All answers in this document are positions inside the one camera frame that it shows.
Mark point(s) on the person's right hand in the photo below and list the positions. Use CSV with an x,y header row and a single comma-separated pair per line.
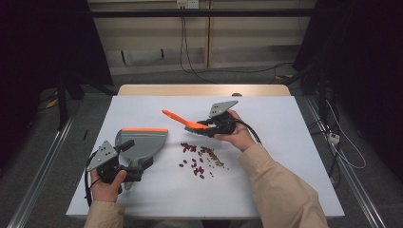
x,y
240,136

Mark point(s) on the red kidney beans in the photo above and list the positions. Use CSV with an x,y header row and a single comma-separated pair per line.
x,y
194,164

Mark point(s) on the grey dustpan with orange lip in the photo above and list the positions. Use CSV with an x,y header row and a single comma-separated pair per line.
x,y
142,142

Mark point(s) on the orange brush with grey bristles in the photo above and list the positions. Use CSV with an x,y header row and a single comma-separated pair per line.
x,y
183,120

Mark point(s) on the aluminium floor rail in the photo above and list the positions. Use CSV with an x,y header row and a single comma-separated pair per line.
x,y
41,171
355,186

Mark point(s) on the white power strip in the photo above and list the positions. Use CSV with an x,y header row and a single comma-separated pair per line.
x,y
333,138

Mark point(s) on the black metal stand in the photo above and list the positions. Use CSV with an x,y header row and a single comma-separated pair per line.
x,y
321,88
62,104

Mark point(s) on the white wall socket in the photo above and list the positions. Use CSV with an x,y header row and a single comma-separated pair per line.
x,y
187,3

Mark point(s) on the wooden table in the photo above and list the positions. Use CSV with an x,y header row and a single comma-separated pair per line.
x,y
190,90

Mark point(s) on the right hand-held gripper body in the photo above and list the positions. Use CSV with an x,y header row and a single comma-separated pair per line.
x,y
223,120

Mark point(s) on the grey table grommet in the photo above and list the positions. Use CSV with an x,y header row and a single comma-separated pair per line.
x,y
236,94

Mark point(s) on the person's left hand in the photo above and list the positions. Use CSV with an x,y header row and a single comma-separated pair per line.
x,y
107,188

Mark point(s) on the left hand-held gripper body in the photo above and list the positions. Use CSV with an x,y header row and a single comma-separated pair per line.
x,y
104,158

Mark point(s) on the small green beans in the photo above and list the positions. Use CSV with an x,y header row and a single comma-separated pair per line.
x,y
217,158

